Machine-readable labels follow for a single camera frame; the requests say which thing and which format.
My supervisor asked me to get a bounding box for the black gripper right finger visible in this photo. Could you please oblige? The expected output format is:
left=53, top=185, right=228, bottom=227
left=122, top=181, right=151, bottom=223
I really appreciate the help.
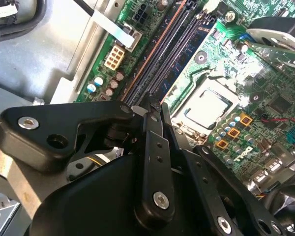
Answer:
left=161, top=102, right=286, bottom=236

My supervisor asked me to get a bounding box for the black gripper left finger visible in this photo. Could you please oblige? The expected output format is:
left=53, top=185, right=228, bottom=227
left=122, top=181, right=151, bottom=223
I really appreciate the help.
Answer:
left=0, top=92, right=176, bottom=224

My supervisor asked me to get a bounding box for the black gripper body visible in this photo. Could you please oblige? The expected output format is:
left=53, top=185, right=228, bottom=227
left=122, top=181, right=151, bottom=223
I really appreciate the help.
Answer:
left=30, top=122, right=213, bottom=236

